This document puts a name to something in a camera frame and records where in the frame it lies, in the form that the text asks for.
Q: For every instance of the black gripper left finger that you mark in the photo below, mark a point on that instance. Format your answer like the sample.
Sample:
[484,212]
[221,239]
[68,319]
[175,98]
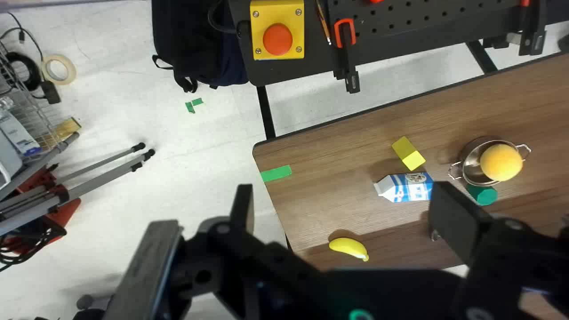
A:
[143,290]

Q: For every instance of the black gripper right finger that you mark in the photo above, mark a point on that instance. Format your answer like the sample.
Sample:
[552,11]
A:
[458,221]

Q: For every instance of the yellow banana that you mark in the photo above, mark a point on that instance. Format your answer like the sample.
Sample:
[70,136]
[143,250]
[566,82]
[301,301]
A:
[349,246]

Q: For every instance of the green cylinder cup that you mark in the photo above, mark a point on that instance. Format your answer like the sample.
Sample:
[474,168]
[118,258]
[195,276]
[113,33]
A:
[483,196]

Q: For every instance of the small metal pot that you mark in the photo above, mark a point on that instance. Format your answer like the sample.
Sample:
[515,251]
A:
[468,166]

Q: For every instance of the blue white milk carton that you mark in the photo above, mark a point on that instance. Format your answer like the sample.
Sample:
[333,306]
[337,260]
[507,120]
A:
[408,187]

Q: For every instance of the yellow ball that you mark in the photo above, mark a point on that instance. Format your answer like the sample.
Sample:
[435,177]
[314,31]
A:
[500,162]

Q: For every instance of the yellow rectangular block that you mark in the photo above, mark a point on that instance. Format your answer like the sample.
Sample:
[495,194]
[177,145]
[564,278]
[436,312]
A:
[408,154]

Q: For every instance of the tripod legs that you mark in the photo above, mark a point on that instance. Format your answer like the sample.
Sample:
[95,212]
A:
[43,200]

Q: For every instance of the orange black clamp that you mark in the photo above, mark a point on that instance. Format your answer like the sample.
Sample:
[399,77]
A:
[346,40]

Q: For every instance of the masking tape roll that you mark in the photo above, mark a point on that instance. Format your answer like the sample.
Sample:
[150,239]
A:
[59,70]

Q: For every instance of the black perforated workbench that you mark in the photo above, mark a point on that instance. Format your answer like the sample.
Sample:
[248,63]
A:
[390,29]

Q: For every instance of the yellow emergency stop button box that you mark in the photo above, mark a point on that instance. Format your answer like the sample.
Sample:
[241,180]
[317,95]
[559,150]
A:
[278,29]

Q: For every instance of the black backpack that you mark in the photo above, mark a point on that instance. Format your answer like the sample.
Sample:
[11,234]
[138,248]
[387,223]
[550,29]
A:
[198,42]

